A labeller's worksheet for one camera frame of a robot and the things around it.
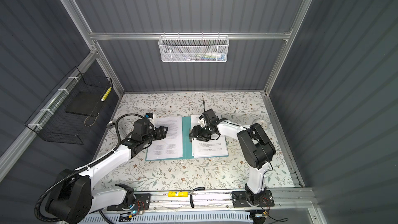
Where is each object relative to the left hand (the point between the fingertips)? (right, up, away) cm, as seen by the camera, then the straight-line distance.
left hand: (163, 128), depth 87 cm
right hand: (+18, -6, +4) cm, 19 cm away
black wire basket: (-41, +9, -15) cm, 45 cm away
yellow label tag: (+11, -30, -13) cm, 34 cm away
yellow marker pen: (-29, +20, -5) cm, 35 cm away
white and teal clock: (+62, +1, +12) cm, 64 cm away
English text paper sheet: (+4, -11, +5) cm, 13 cm away
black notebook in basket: (-35, +14, -11) cm, 40 cm away
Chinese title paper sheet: (+28, -12, +4) cm, 31 cm away
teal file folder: (+13, -12, +4) cm, 18 cm away
